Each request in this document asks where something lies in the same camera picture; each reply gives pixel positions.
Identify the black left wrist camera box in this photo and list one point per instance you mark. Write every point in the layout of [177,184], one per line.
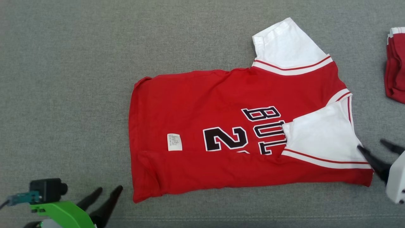
[47,190]

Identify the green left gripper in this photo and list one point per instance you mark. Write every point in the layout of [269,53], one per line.
[63,215]

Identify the grey fabric sofa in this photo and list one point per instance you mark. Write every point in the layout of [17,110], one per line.
[63,79]

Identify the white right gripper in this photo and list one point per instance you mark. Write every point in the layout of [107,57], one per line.
[398,180]

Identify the red white printed jersey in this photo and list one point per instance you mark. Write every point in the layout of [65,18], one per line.
[190,104]

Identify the red shorts white trim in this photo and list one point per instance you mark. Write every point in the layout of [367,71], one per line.
[397,72]

